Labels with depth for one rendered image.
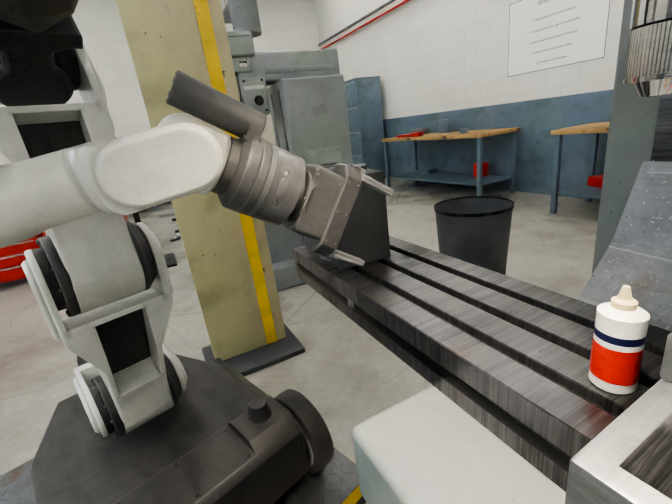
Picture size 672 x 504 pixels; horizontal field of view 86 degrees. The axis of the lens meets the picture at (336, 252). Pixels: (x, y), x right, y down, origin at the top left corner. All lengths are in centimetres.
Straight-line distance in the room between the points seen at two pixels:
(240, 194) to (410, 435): 35
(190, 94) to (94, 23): 909
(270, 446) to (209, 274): 128
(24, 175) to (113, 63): 892
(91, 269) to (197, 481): 44
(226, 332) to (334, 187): 176
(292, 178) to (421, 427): 34
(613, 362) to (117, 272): 69
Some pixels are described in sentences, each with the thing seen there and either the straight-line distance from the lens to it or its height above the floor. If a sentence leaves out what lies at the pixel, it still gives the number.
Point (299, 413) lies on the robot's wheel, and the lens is 91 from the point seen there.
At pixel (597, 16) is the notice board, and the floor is 194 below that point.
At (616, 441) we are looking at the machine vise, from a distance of 32.
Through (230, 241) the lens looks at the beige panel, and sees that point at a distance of 197.
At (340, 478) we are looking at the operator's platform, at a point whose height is 40.
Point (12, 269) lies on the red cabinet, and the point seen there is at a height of 20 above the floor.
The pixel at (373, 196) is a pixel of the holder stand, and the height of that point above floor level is 105.
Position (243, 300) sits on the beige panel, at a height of 35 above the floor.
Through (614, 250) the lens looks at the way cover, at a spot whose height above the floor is 93.
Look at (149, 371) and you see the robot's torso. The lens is 90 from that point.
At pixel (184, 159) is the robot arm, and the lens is 37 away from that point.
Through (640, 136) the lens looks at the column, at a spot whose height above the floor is 111.
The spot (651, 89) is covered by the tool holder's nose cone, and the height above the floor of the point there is 119.
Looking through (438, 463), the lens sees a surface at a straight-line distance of 47.
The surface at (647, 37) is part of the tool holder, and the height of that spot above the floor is 123.
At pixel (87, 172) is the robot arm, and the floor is 118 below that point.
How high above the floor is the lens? 120
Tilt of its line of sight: 19 degrees down
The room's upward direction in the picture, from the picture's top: 7 degrees counter-clockwise
